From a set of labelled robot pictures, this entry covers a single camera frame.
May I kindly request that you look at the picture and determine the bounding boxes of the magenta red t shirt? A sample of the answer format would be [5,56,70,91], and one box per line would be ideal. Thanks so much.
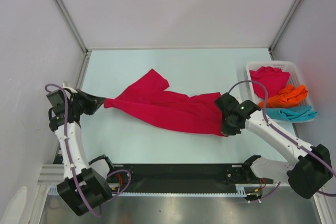
[249,66,290,98]
[103,69,223,136]

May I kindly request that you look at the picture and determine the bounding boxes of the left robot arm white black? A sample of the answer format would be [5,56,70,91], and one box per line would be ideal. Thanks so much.
[45,84,116,217]

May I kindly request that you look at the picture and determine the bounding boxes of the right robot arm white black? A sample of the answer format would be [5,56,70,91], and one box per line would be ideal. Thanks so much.
[215,93,334,199]

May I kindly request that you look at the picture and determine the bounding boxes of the teal t shirt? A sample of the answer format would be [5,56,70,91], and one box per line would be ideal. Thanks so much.
[266,105,318,123]

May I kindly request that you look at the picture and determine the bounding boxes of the orange t shirt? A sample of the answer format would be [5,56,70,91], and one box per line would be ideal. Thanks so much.
[266,84,308,108]

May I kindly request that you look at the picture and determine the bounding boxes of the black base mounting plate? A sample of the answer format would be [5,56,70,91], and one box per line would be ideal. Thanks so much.
[114,164,260,193]

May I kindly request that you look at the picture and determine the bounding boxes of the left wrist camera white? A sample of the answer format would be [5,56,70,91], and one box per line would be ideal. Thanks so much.
[61,82,78,96]

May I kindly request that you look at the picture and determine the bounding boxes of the white slotted cable duct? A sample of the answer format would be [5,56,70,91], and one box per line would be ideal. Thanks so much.
[48,184,263,197]

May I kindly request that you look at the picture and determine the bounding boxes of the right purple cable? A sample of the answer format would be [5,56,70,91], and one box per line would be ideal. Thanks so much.
[227,80,336,204]

